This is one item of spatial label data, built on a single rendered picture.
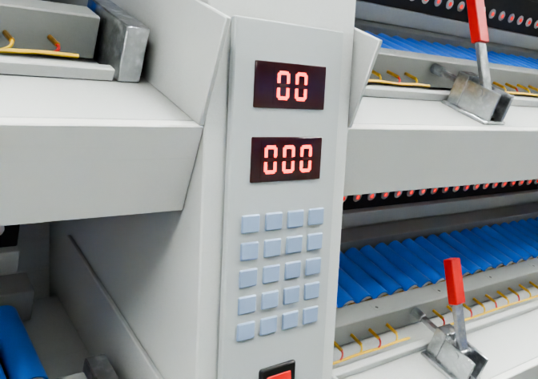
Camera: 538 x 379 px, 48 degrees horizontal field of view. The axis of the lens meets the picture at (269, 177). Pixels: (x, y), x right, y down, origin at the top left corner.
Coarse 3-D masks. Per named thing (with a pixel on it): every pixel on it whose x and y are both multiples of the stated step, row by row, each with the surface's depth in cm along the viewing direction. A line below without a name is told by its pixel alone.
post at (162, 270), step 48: (240, 0) 28; (288, 0) 30; (336, 0) 32; (336, 144) 33; (192, 192) 29; (336, 192) 34; (96, 240) 38; (144, 240) 33; (192, 240) 29; (336, 240) 34; (144, 288) 33; (192, 288) 29; (336, 288) 35; (144, 336) 33; (192, 336) 29
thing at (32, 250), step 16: (48, 0) 42; (432, 32) 69; (32, 224) 43; (48, 224) 44; (368, 224) 66; (32, 240) 43; (48, 240) 44; (32, 256) 44; (48, 256) 44; (16, 272) 43; (32, 272) 44; (48, 272) 44; (48, 288) 45
